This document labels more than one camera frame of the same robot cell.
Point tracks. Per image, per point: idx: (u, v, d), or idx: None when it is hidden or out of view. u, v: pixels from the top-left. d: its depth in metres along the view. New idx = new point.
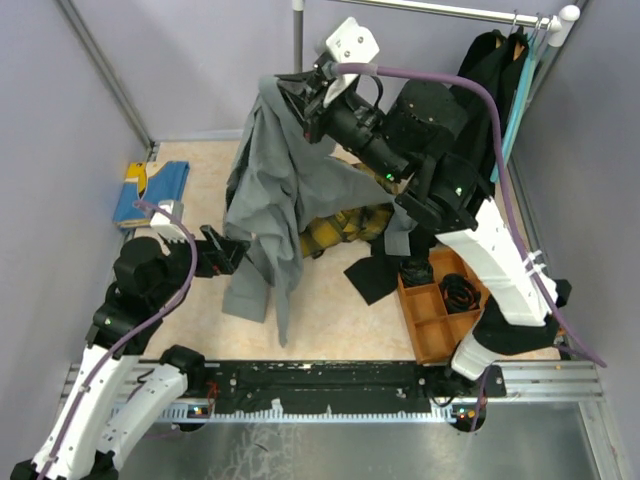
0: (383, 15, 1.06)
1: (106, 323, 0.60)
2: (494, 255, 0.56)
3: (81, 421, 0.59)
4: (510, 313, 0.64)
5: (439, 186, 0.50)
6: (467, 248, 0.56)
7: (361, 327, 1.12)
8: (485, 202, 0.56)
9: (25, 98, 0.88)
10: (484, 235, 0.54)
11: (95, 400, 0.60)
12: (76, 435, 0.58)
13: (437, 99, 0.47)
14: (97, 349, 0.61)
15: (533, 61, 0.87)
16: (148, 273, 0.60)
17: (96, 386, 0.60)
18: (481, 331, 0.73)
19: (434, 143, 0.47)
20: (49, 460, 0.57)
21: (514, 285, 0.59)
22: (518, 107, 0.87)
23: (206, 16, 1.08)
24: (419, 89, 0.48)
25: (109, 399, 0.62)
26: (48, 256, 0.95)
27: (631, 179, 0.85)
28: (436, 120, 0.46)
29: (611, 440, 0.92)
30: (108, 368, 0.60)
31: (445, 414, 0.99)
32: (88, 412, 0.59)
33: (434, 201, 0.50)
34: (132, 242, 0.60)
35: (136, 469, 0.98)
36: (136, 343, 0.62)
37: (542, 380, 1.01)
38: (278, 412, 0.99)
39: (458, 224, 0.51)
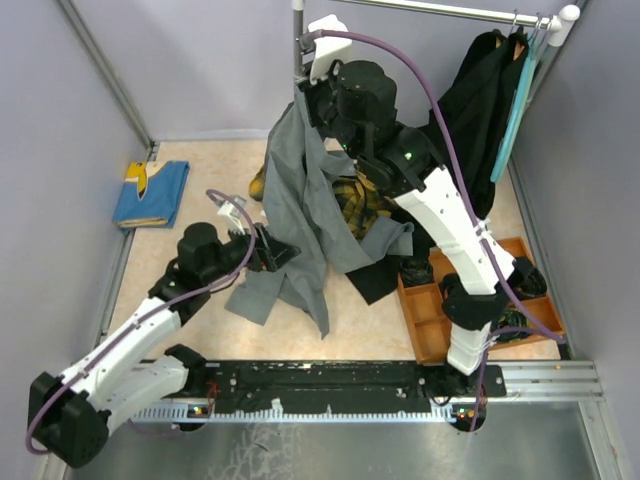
0: (383, 14, 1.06)
1: (169, 285, 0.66)
2: (442, 218, 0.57)
3: (123, 349, 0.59)
4: (467, 281, 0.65)
5: (390, 150, 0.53)
6: (418, 210, 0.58)
7: (361, 326, 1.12)
8: (437, 171, 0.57)
9: (26, 97, 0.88)
10: (432, 197, 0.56)
11: (143, 336, 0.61)
12: (115, 359, 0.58)
13: (369, 71, 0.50)
14: (155, 299, 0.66)
15: (533, 60, 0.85)
16: (204, 255, 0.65)
17: (145, 328, 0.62)
18: (447, 304, 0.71)
19: (370, 109, 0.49)
20: (79, 374, 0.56)
21: (462, 249, 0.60)
22: (518, 107, 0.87)
23: (206, 16, 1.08)
24: (354, 68, 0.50)
25: (144, 347, 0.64)
26: (48, 257, 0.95)
27: (630, 180, 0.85)
28: (362, 87, 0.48)
29: (611, 439, 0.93)
30: (162, 314, 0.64)
31: (445, 413, 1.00)
32: (132, 344, 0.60)
33: (386, 165, 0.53)
34: (195, 225, 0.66)
35: (136, 469, 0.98)
36: (188, 309, 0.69)
37: (542, 380, 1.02)
38: (278, 412, 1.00)
39: (407, 186, 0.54)
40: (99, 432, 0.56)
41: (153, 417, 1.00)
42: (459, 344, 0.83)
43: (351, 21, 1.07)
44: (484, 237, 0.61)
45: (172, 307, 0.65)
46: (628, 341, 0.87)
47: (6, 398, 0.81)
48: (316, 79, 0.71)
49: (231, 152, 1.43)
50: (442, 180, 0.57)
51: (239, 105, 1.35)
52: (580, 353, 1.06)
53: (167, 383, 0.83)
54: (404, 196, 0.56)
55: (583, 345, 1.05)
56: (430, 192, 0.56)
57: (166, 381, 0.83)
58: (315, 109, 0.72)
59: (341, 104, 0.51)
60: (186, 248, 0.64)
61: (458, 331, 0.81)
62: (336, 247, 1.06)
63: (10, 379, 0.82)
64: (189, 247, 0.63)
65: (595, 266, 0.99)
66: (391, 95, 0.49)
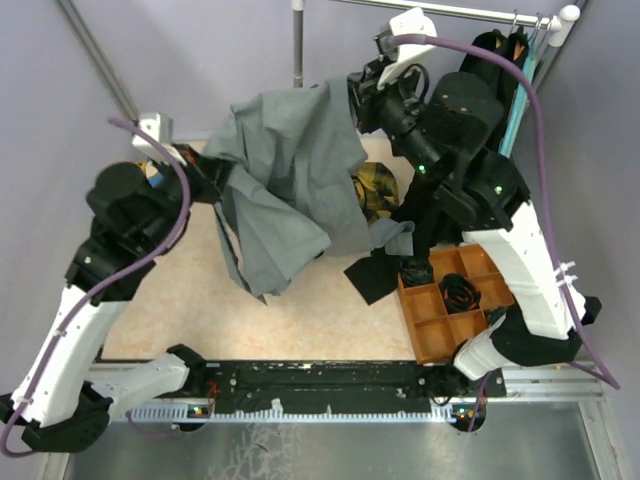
0: (384, 14, 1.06)
1: (87, 261, 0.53)
2: (525, 259, 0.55)
3: (57, 368, 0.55)
4: (532, 322, 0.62)
5: (478, 181, 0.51)
6: (499, 247, 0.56)
7: (361, 327, 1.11)
8: (524, 206, 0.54)
9: (26, 97, 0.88)
10: (519, 237, 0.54)
11: (73, 344, 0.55)
12: (53, 381, 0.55)
13: (472, 91, 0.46)
14: (75, 290, 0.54)
15: (532, 61, 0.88)
16: (128, 209, 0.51)
17: (73, 333, 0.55)
18: (502, 337, 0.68)
19: (470, 136, 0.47)
20: (24, 401, 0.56)
21: (539, 291, 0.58)
22: (518, 107, 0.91)
23: (206, 15, 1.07)
24: (454, 83, 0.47)
25: (91, 341, 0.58)
26: (45, 257, 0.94)
27: (630, 180, 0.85)
28: (469, 111, 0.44)
29: (611, 439, 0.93)
30: (83, 314, 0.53)
31: (445, 413, 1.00)
32: (65, 356, 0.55)
33: (471, 196, 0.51)
34: (110, 171, 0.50)
35: (136, 469, 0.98)
36: (120, 288, 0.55)
37: (542, 380, 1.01)
38: (278, 412, 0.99)
39: (492, 223, 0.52)
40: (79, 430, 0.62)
41: (153, 418, 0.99)
42: (473, 351, 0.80)
43: (351, 22, 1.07)
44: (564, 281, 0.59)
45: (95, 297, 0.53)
46: (628, 341, 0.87)
47: None
48: (384, 85, 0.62)
49: None
50: (529, 219, 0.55)
51: None
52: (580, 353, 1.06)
53: (168, 378, 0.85)
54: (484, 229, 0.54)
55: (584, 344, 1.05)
56: (518, 233, 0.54)
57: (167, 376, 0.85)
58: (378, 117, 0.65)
59: (439, 127, 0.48)
60: (99, 204, 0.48)
61: (484, 348, 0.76)
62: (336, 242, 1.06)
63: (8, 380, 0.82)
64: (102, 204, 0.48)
65: (594, 268, 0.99)
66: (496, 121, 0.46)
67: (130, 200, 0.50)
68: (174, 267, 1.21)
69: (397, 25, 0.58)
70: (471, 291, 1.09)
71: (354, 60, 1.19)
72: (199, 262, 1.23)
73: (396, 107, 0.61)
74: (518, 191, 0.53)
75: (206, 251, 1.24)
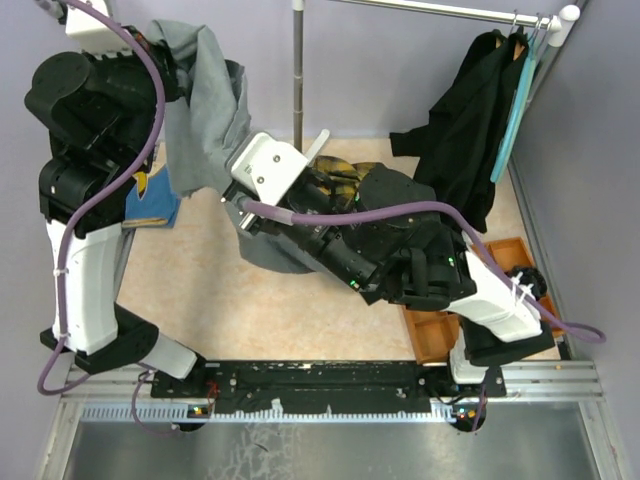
0: (383, 14, 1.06)
1: (54, 192, 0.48)
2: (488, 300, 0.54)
3: (75, 304, 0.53)
4: (508, 333, 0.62)
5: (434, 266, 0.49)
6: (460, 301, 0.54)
7: (361, 327, 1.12)
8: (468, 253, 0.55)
9: (27, 96, 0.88)
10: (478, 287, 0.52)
11: (80, 279, 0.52)
12: (78, 316, 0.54)
13: (395, 196, 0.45)
14: (56, 224, 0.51)
15: (533, 60, 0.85)
16: (81, 111, 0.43)
17: (75, 267, 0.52)
18: (480, 355, 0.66)
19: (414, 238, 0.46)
20: (63, 336, 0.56)
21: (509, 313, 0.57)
22: (518, 107, 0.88)
23: (205, 14, 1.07)
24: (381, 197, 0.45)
25: (100, 271, 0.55)
26: (46, 256, 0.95)
27: (630, 180, 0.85)
28: (415, 222, 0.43)
29: (611, 440, 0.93)
30: (75, 246, 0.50)
31: (445, 414, 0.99)
32: (78, 291, 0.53)
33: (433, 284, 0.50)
34: (53, 65, 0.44)
35: (136, 469, 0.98)
36: (98, 214, 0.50)
37: (542, 380, 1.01)
38: (278, 412, 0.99)
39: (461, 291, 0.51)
40: (123, 348, 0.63)
41: (154, 417, 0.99)
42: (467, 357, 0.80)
43: (351, 22, 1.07)
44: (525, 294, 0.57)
45: (76, 230, 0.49)
46: (628, 341, 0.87)
47: (7, 398, 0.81)
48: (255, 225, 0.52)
49: None
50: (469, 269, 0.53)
51: None
52: (580, 353, 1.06)
53: (180, 360, 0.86)
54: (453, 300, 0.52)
55: (583, 345, 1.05)
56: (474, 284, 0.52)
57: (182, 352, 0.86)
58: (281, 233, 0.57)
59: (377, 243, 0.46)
60: (43, 107, 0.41)
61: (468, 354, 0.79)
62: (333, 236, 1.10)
63: (11, 379, 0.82)
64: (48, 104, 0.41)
65: (594, 267, 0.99)
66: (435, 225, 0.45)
67: (80, 99, 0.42)
68: (174, 267, 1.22)
69: (244, 169, 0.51)
70: None
71: (355, 61, 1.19)
72: (200, 262, 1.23)
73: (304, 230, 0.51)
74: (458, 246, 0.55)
75: (205, 251, 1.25)
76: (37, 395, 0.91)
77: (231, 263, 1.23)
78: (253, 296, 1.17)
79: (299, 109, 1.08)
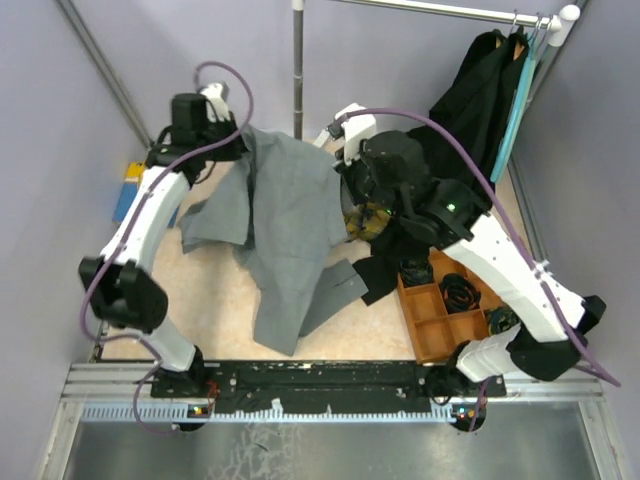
0: (383, 14, 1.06)
1: (163, 151, 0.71)
2: (495, 265, 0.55)
3: (147, 217, 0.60)
4: (534, 330, 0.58)
5: (433, 205, 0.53)
6: (471, 260, 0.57)
7: (360, 326, 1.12)
8: (483, 218, 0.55)
9: (28, 96, 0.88)
10: (481, 245, 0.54)
11: (161, 201, 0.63)
12: (144, 227, 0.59)
13: (394, 137, 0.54)
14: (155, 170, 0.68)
15: (533, 60, 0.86)
16: (195, 115, 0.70)
17: (158, 194, 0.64)
18: (515, 353, 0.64)
19: (403, 171, 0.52)
20: (118, 247, 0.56)
21: (522, 295, 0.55)
22: (519, 107, 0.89)
23: (206, 14, 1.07)
24: (380, 137, 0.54)
25: (167, 213, 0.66)
26: (47, 256, 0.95)
27: (629, 179, 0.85)
28: (389, 152, 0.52)
29: (611, 440, 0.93)
30: (167, 179, 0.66)
31: (445, 414, 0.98)
32: (152, 209, 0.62)
33: (429, 218, 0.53)
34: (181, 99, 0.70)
35: (136, 469, 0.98)
36: (190, 171, 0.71)
37: (543, 380, 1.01)
38: (278, 412, 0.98)
39: (452, 236, 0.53)
40: (157, 291, 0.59)
41: (153, 417, 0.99)
42: (478, 355, 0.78)
43: (351, 22, 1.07)
44: (545, 280, 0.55)
45: (175, 171, 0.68)
46: (627, 341, 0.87)
47: (7, 398, 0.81)
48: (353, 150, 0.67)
49: None
50: (489, 228, 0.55)
51: (239, 105, 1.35)
52: None
53: (182, 353, 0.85)
54: (451, 246, 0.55)
55: None
56: (478, 241, 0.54)
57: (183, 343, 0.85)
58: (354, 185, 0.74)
59: (376, 173, 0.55)
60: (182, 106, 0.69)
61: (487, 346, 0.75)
62: None
63: (11, 380, 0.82)
64: (186, 105, 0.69)
65: (594, 267, 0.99)
66: (418, 157, 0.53)
67: (199, 108, 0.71)
68: (174, 267, 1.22)
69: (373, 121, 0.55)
70: (471, 291, 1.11)
71: (354, 61, 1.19)
72: (200, 262, 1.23)
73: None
74: (476, 207, 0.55)
75: (205, 251, 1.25)
76: (37, 395, 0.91)
77: (231, 263, 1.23)
78: (253, 296, 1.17)
79: (299, 109, 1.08)
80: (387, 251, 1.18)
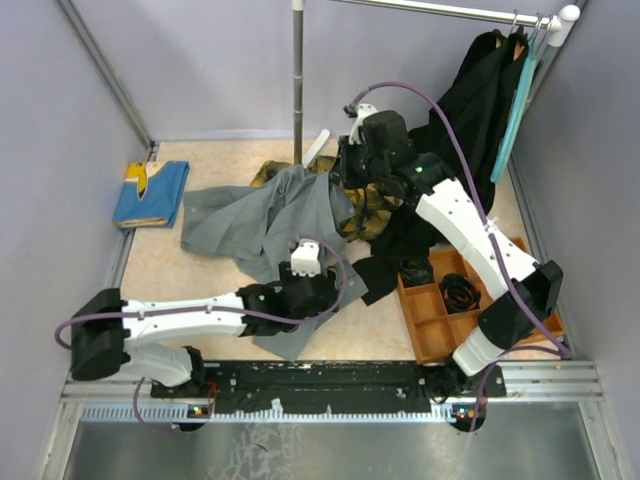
0: (383, 14, 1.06)
1: (259, 296, 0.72)
2: (451, 219, 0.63)
3: (184, 320, 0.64)
4: (490, 287, 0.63)
5: (406, 168, 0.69)
6: (436, 218, 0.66)
7: (360, 326, 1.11)
8: (448, 182, 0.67)
9: (28, 97, 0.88)
10: (440, 201, 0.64)
11: (201, 322, 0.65)
12: (170, 322, 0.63)
13: (386, 113, 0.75)
14: (237, 300, 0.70)
15: (533, 60, 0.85)
16: (310, 302, 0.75)
17: (212, 318, 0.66)
18: (480, 317, 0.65)
19: (387, 135, 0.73)
20: (139, 312, 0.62)
21: (473, 247, 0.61)
22: (518, 107, 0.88)
23: (206, 15, 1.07)
24: (379, 113, 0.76)
25: (200, 331, 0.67)
26: (48, 255, 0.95)
27: (629, 179, 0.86)
28: (379, 121, 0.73)
29: (611, 440, 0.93)
30: (235, 315, 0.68)
31: (445, 414, 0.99)
32: (194, 322, 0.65)
33: (401, 178, 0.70)
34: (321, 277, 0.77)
35: (136, 469, 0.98)
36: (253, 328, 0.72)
37: (542, 380, 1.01)
38: (278, 412, 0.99)
39: (416, 192, 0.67)
40: (109, 368, 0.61)
41: (155, 418, 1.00)
42: (469, 343, 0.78)
43: (351, 21, 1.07)
44: (492, 232, 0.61)
45: (245, 317, 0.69)
46: (627, 341, 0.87)
47: (7, 397, 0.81)
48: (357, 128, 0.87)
49: (232, 153, 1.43)
50: (451, 189, 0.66)
51: (238, 105, 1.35)
52: (580, 352, 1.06)
53: (170, 374, 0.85)
54: (418, 209, 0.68)
55: (583, 345, 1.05)
56: (437, 197, 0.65)
57: (176, 369, 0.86)
58: (354, 162, 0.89)
59: (371, 139, 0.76)
60: (306, 284, 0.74)
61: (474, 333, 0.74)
62: (333, 235, 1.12)
63: (11, 380, 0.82)
64: (310, 289, 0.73)
65: (593, 268, 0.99)
66: (400, 127, 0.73)
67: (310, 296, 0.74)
68: (174, 267, 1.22)
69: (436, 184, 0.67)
70: (471, 291, 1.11)
71: (355, 62, 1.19)
72: (200, 262, 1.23)
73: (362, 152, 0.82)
74: (444, 173, 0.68)
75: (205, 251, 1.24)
76: (37, 394, 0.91)
77: (231, 263, 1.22)
78: None
79: (299, 110, 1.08)
80: (387, 251, 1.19)
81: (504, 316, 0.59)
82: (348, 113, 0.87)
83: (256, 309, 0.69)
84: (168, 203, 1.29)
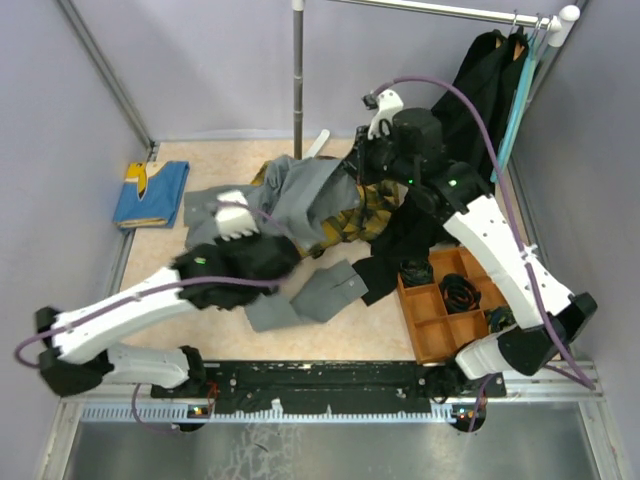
0: (383, 15, 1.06)
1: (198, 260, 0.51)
2: (484, 241, 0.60)
3: (113, 316, 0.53)
4: (519, 315, 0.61)
5: (439, 180, 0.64)
6: (467, 238, 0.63)
7: (360, 327, 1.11)
8: (483, 198, 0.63)
9: (28, 98, 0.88)
10: (474, 221, 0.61)
11: (135, 313, 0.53)
12: (99, 324, 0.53)
13: (418, 112, 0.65)
14: (171, 274, 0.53)
15: (533, 61, 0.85)
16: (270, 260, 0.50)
17: (146, 302, 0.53)
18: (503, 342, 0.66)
19: (420, 143, 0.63)
20: (64, 327, 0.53)
21: (507, 274, 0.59)
22: (518, 107, 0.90)
23: (205, 15, 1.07)
24: (407, 109, 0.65)
25: (144, 319, 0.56)
26: (46, 256, 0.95)
27: (630, 180, 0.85)
28: (410, 124, 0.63)
29: (611, 440, 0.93)
30: (169, 295, 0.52)
31: (445, 414, 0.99)
32: (124, 319, 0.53)
33: (433, 191, 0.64)
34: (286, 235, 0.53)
35: (135, 469, 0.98)
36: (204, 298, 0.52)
37: (542, 380, 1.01)
38: (278, 412, 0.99)
39: (450, 209, 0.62)
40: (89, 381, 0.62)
41: (154, 417, 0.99)
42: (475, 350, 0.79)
43: (351, 22, 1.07)
44: (529, 261, 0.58)
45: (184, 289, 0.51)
46: (628, 342, 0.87)
47: (7, 398, 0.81)
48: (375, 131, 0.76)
49: (232, 153, 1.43)
50: (486, 208, 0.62)
51: (238, 105, 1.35)
52: (580, 352, 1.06)
53: (166, 375, 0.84)
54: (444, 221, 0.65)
55: (583, 345, 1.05)
56: (471, 217, 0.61)
57: (170, 371, 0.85)
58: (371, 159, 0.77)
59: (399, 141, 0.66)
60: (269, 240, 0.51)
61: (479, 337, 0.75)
62: None
63: (10, 380, 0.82)
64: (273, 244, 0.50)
65: (594, 268, 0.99)
66: (434, 131, 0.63)
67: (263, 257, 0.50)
68: None
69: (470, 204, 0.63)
70: (471, 291, 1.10)
71: (355, 62, 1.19)
72: None
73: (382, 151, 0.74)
74: (479, 189, 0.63)
75: None
76: (37, 395, 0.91)
77: None
78: None
79: (299, 110, 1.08)
80: (387, 252, 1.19)
81: (533, 347, 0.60)
82: (369, 104, 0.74)
83: (198, 276, 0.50)
84: (168, 203, 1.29)
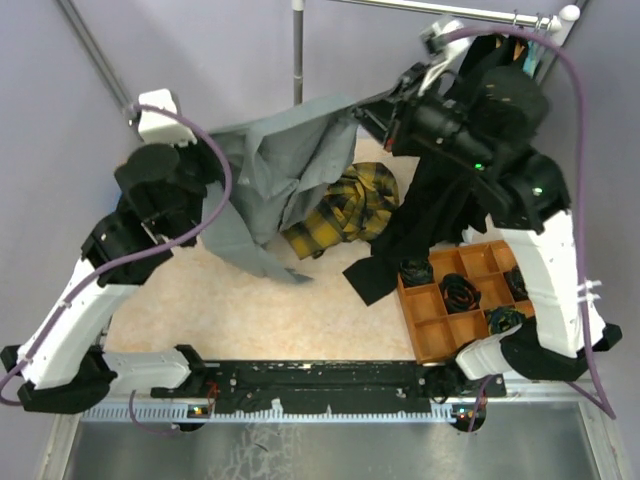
0: (383, 15, 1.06)
1: (102, 239, 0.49)
2: (550, 267, 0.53)
3: (57, 335, 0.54)
4: (544, 335, 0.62)
5: (518, 179, 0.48)
6: (526, 250, 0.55)
7: (360, 327, 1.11)
8: (561, 213, 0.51)
9: (30, 99, 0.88)
10: (547, 243, 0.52)
11: (75, 318, 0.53)
12: (48, 347, 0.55)
13: (519, 81, 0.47)
14: (87, 264, 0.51)
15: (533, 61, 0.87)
16: (153, 194, 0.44)
17: (78, 305, 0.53)
18: (509, 345, 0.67)
19: (511, 127, 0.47)
20: (25, 361, 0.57)
21: (557, 304, 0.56)
22: None
23: (205, 15, 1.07)
24: (501, 74, 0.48)
25: (97, 316, 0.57)
26: (46, 255, 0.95)
27: (631, 180, 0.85)
28: (513, 98, 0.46)
29: (611, 440, 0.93)
30: (91, 290, 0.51)
31: (445, 414, 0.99)
32: (65, 327, 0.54)
33: (508, 193, 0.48)
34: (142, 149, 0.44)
35: (135, 469, 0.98)
36: (128, 272, 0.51)
37: (542, 380, 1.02)
38: (278, 412, 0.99)
39: (524, 223, 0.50)
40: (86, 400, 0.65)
41: (153, 418, 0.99)
42: (477, 353, 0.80)
43: (350, 22, 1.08)
44: (585, 300, 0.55)
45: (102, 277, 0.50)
46: (629, 342, 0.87)
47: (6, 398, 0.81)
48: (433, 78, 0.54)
49: None
50: (563, 227, 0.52)
51: (238, 105, 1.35)
52: None
53: (169, 374, 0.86)
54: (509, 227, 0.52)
55: None
56: (546, 238, 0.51)
57: (172, 370, 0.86)
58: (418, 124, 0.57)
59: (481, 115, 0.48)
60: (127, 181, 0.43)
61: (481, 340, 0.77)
62: None
63: None
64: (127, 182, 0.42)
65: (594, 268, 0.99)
66: (537, 115, 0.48)
67: (157, 187, 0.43)
68: (174, 267, 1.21)
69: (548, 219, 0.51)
70: (471, 291, 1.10)
71: (355, 63, 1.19)
72: (199, 262, 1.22)
73: (437, 112, 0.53)
74: (560, 200, 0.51)
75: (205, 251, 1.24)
76: None
77: None
78: (252, 296, 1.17)
79: None
80: (387, 251, 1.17)
81: (546, 363, 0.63)
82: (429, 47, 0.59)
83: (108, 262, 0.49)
84: None
